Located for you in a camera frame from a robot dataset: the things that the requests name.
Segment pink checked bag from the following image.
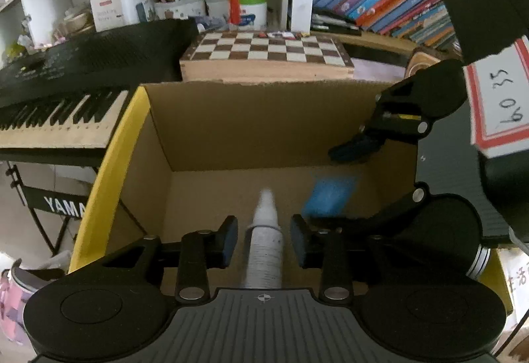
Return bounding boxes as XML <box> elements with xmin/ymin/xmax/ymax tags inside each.
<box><xmin>0</xmin><ymin>258</ymin><xmax>42</xmax><ymax>347</ymax></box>

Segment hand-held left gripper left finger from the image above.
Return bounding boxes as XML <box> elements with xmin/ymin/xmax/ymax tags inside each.
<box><xmin>101</xmin><ymin>215</ymin><xmax>239</xmax><ymax>303</ymax></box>

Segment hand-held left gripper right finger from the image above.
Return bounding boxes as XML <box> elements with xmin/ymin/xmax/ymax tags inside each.
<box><xmin>289</xmin><ymin>214</ymin><xmax>422</xmax><ymax>303</ymax></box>

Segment narrow white pen holder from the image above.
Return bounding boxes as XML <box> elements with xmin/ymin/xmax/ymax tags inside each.
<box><xmin>205</xmin><ymin>0</ymin><xmax>230</xmax><ymax>21</ymax></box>

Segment dark lying book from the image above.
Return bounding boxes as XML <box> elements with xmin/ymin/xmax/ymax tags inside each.
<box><xmin>311</xmin><ymin>14</ymin><xmax>362</xmax><ymax>36</ymax></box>

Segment black keyboard stand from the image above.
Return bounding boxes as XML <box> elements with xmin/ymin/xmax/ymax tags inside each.
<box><xmin>4</xmin><ymin>158</ymin><xmax>100</xmax><ymax>256</ymax></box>

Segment wide white pen holder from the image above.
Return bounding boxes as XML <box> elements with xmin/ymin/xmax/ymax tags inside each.
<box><xmin>154</xmin><ymin>0</ymin><xmax>207</xmax><ymax>20</ymax></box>

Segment white jar with green lid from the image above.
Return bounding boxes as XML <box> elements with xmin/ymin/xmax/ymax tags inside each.
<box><xmin>240</xmin><ymin>0</ymin><xmax>268</xmax><ymax>30</ymax></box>

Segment cardboard box with yellow edges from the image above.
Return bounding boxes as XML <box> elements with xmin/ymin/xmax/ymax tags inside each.
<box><xmin>68</xmin><ymin>80</ymin><xmax>515</xmax><ymax>316</ymax></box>

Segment black electronic keyboard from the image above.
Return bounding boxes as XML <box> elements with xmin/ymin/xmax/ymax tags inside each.
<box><xmin>0</xmin><ymin>18</ymin><xmax>201</xmax><ymax>149</ymax></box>

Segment white pink printed sheet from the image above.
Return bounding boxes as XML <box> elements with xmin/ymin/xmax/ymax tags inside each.
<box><xmin>494</xmin><ymin>249</ymin><xmax>529</xmax><ymax>359</ymax></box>

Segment round wooden object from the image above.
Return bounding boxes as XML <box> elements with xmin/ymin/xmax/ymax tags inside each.
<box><xmin>403</xmin><ymin>49</ymin><xmax>441</xmax><ymax>78</ymax></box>

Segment white box with red label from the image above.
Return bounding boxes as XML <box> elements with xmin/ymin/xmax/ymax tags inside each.
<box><xmin>89</xmin><ymin>0</ymin><xmax>125</xmax><ymax>33</ymax></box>

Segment white spray bottle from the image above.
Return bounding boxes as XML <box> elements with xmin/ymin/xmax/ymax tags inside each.
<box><xmin>244</xmin><ymin>187</ymin><xmax>286</xmax><ymax>289</ymax></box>

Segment small blue card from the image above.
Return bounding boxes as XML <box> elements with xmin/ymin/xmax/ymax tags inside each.
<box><xmin>136</xmin><ymin>1</ymin><xmax>155</xmax><ymax>22</ymax></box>

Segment wooden chessboard box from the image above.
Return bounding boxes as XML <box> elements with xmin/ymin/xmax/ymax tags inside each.
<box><xmin>180</xmin><ymin>30</ymin><xmax>356</xmax><ymax>83</ymax></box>

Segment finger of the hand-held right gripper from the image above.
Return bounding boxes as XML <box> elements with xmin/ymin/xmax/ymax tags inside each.
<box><xmin>328</xmin><ymin>83</ymin><xmax>432</xmax><ymax>164</ymax></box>
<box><xmin>308</xmin><ymin>181</ymin><xmax>430</xmax><ymax>240</ymax></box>

